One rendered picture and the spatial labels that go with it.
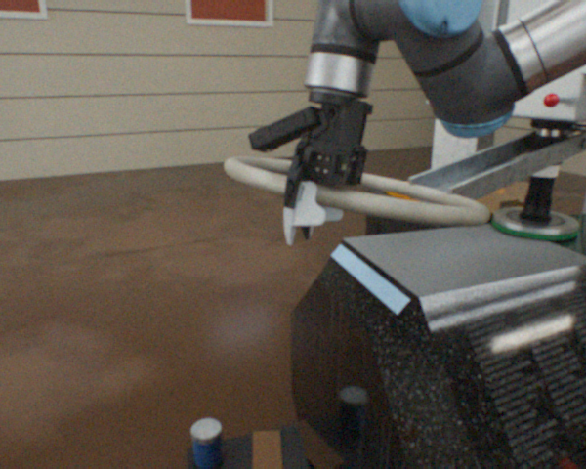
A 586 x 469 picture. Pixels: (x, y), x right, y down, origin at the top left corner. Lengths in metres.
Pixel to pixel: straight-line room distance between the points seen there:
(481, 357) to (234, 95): 6.46
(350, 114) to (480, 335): 0.53
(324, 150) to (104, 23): 6.30
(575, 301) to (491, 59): 0.69
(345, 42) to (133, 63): 6.28
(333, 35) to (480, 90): 0.19
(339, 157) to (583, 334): 0.71
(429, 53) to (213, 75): 6.54
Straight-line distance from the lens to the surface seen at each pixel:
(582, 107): 1.28
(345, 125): 0.64
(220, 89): 7.09
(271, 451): 1.80
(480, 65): 0.61
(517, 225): 1.36
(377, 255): 1.13
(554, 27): 0.63
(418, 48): 0.58
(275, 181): 0.69
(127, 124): 6.87
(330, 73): 0.63
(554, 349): 1.09
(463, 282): 1.03
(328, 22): 0.65
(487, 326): 1.01
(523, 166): 1.21
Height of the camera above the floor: 1.28
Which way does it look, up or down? 20 degrees down
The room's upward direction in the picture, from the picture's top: straight up
